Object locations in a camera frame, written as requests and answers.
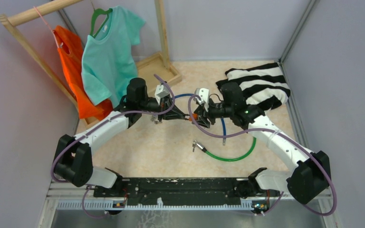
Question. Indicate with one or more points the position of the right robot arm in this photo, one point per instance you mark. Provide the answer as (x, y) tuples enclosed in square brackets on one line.
[(308, 172)]

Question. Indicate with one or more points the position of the pink hanger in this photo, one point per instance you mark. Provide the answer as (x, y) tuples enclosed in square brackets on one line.
[(52, 31)]

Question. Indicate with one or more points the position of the orange garment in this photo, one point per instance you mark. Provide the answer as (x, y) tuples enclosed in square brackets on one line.
[(70, 51)]

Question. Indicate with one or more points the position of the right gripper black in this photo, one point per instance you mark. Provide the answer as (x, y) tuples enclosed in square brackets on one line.
[(203, 115)]

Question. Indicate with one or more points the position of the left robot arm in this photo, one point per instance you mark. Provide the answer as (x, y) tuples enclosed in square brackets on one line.
[(74, 154)]

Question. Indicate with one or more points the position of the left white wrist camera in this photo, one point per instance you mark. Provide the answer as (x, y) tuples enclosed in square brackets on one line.
[(161, 92)]

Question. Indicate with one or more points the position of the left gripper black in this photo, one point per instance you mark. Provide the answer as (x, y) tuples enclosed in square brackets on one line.
[(174, 113)]

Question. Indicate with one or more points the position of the teal t-shirt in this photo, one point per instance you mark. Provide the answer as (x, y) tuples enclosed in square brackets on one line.
[(107, 62)]

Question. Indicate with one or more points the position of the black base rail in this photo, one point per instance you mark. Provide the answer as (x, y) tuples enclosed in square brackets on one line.
[(183, 191)]

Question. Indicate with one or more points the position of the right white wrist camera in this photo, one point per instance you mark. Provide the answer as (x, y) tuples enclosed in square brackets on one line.
[(202, 97)]

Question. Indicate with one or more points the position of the orange padlock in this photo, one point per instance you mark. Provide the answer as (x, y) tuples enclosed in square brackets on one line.
[(193, 117)]

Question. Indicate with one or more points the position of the green cable lock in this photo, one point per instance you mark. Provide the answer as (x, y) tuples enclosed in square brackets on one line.
[(226, 156)]

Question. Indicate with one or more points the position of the black white striped cloth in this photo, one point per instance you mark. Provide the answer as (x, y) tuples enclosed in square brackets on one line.
[(264, 86)]

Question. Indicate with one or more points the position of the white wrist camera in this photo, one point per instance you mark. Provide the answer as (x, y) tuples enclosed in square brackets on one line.
[(202, 97), (161, 92)]

